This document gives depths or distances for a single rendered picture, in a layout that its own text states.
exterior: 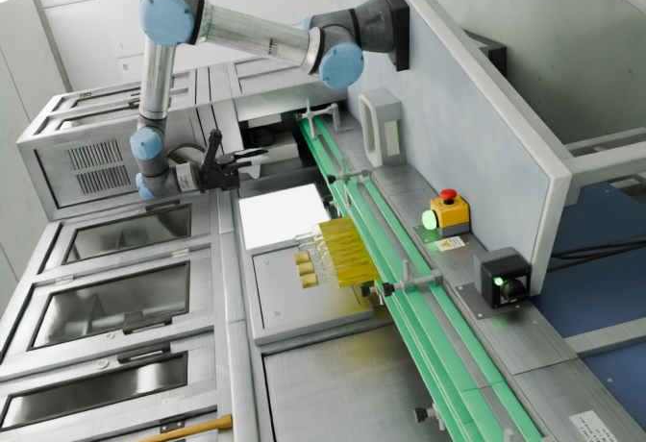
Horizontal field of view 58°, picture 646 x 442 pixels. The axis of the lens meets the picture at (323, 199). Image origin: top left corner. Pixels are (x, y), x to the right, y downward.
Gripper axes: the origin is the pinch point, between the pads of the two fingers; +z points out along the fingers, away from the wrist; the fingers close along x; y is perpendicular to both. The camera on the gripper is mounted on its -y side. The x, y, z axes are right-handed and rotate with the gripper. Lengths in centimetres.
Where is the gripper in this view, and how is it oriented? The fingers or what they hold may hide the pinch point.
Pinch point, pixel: (264, 153)
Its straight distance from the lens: 164.9
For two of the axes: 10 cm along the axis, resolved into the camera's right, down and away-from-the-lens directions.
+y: 1.5, 8.8, 4.5
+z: 9.7, -2.2, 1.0
